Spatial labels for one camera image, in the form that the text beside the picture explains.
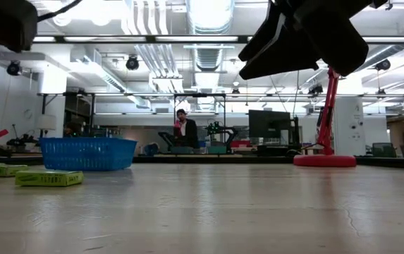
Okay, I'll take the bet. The silver ventilation duct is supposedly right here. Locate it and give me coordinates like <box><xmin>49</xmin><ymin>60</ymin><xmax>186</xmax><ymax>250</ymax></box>
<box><xmin>187</xmin><ymin>0</ymin><xmax>236</xmax><ymax>71</ymax></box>

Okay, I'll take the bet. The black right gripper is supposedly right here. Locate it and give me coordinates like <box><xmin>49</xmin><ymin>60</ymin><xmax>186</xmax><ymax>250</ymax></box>
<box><xmin>238</xmin><ymin>0</ymin><xmax>388</xmax><ymax>80</ymax></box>

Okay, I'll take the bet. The green staples box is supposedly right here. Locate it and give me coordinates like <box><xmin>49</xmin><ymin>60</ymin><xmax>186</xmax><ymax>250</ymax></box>
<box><xmin>14</xmin><ymin>170</ymin><xmax>85</xmax><ymax>188</ymax></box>
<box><xmin>0</xmin><ymin>162</ymin><xmax>30</xmax><ymax>178</ymax></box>

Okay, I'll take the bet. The black aluminium table frame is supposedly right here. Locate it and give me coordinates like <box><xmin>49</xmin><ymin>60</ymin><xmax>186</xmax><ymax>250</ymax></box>
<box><xmin>0</xmin><ymin>154</ymin><xmax>404</xmax><ymax>171</ymax></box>

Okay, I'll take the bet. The red desk lamp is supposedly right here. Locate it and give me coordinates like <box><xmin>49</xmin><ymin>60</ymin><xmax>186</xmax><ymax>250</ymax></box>
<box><xmin>293</xmin><ymin>66</ymin><xmax>357</xmax><ymax>168</ymax></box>

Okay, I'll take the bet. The person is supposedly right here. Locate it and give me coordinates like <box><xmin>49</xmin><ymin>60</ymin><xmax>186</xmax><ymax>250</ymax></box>
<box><xmin>173</xmin><ymin>109</ymin><xmax>200</xmax><ymax>149</ymax></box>

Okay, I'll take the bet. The white table lamp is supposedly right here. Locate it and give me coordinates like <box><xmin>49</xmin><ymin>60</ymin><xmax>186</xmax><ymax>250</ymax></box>
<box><xmin>35</xmin><ymin>114</ymin><xmax>57</xmax><ymax>138</ymax></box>

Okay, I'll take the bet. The black background monitor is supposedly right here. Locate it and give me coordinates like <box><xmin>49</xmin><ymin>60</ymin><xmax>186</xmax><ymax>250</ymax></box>
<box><xmin>248</xmin><ymin>109</ymin><xmax>292</xmax><ymax>145</ymax></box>

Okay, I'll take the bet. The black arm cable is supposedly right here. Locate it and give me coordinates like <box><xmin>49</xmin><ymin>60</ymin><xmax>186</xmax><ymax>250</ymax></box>
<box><xmin>36</xmin><ymin>0</ymin><xmax>83</xmax><ymax>22</ymax></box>

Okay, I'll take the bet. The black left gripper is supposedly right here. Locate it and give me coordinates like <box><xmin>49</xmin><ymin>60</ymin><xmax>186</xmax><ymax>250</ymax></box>
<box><xmin>0</xmin><ymin>0</ymin><xmax>39</xmax><ymax>54</ymax></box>

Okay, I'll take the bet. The background black frame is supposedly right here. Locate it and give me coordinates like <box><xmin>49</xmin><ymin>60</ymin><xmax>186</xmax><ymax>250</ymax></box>
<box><xmin>173</xmin><ymin>92</ymin><xmax>227</xmax><ymax>155</ymax></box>

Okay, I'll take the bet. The black overhead frame bar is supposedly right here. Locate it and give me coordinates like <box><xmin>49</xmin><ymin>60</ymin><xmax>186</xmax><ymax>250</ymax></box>
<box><xmin>28</xmin><ymin>34</ymin><xmax>404</xmax><ymax>44</ymax></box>

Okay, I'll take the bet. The blue plastic basket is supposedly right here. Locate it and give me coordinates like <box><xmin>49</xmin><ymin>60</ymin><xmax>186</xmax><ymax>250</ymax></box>
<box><xmin>39</xmin><ymin>137</ymin><xmax>138</xmax><ymax>172</ymax></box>

